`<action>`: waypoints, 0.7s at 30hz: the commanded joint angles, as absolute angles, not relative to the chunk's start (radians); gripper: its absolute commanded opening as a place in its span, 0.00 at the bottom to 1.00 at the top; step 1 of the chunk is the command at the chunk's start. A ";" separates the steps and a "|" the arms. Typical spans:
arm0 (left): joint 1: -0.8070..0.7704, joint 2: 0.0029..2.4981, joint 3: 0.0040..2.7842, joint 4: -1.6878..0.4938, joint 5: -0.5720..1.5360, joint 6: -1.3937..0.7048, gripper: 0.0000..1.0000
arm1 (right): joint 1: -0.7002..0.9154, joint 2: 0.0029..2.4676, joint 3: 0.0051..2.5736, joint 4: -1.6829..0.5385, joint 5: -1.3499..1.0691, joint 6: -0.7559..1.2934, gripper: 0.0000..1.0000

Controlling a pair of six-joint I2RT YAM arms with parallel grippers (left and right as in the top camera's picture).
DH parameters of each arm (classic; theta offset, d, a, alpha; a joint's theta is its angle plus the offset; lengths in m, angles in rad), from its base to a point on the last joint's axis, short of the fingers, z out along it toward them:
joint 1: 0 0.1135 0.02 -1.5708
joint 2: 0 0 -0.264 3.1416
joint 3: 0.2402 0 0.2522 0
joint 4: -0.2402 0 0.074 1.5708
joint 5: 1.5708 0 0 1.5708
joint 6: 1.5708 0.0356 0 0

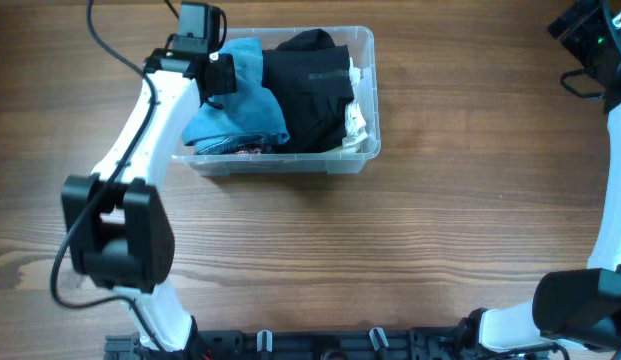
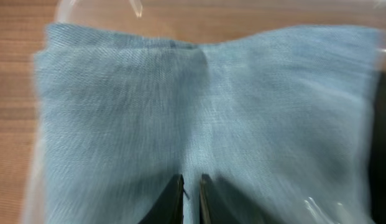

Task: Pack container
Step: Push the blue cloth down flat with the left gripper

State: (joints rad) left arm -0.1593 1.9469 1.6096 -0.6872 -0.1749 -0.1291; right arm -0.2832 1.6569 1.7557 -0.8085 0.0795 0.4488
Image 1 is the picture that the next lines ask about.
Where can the cream cloth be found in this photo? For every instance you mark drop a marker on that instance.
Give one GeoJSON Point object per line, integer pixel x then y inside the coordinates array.
{"type": "Point", "coordinates": [344, 150]}

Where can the white printed t-shirt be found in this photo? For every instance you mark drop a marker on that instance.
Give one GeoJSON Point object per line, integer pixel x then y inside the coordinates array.
{"type": "Point", "coordinates": [355, 123]}

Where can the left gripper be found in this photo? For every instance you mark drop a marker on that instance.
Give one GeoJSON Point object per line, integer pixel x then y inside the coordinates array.
{"type": "Point", "coordinates": [230, 85]}

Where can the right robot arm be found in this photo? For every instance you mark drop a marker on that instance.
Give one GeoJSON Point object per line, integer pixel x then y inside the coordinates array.
{"type": "Point", "coordinates": [571, 309]}

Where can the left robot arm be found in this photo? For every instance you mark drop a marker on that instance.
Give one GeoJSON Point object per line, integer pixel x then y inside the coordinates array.
{"type": "Point", "coordinates": [118, 234]}

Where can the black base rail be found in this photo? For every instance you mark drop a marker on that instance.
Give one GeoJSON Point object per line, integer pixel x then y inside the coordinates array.
{"type": "Point", "coordinates": [377, 343]}

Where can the plaid shirt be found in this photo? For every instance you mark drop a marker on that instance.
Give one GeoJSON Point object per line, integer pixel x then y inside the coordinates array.
{"type": "Point", "coordinates": [253, 150]}

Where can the clear plastic storage container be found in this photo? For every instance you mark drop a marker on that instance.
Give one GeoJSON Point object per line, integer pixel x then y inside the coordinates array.
{"type": "Point", "coordinates": [360, 42]}

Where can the blue jeans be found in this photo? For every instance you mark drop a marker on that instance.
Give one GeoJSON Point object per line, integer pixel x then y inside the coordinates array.
{"type": "Point", "coordinates": [250, 116]}

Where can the black garment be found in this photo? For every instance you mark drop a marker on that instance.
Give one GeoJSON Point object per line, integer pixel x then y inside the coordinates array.
{"type": "Point", "coordinates": [309, 77]}

